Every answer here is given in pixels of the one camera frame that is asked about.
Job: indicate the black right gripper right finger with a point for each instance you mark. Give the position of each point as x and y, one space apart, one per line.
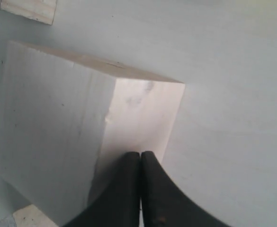
164 204

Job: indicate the medium wooden cube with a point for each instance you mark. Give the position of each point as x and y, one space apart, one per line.
38 10

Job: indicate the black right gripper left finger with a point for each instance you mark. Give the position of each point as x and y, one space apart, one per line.
119 203

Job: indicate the small wooden cube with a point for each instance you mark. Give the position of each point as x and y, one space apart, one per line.
31 216

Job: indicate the large pale wooden cube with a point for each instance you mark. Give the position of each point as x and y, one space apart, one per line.
67 118

